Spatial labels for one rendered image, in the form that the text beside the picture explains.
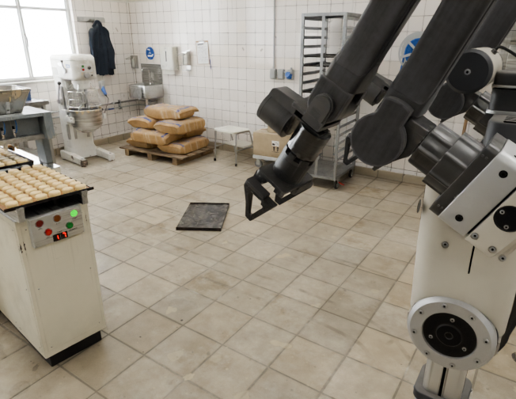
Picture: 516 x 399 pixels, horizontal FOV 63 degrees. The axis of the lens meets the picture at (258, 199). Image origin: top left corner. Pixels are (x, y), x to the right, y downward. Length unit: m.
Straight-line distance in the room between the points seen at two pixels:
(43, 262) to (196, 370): 0.92
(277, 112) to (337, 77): 0.12
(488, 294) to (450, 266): 0.08
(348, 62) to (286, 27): 4.99
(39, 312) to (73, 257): 0.30
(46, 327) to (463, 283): 1.98
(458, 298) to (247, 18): 5.36
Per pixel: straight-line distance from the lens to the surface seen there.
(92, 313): 2.49
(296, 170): 0.72
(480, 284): 0.85
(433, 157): 0.62
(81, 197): 2.18
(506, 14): 1.06
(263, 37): 5.81
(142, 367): 2.41
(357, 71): 0.64
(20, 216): 2.09
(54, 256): 2.25
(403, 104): 0.60
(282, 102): 0.71
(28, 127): 2.89
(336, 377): 2.32
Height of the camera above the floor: 1.59
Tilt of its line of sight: 21 degrees down
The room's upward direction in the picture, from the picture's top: straight up
